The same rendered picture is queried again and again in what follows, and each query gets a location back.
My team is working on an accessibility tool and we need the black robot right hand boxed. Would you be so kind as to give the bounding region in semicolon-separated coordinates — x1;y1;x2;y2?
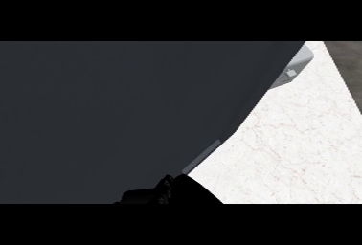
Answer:
112;173;224;205

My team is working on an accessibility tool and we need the large dark grey cabinet door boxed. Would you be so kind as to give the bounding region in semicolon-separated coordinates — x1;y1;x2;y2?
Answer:
0;41;307;205

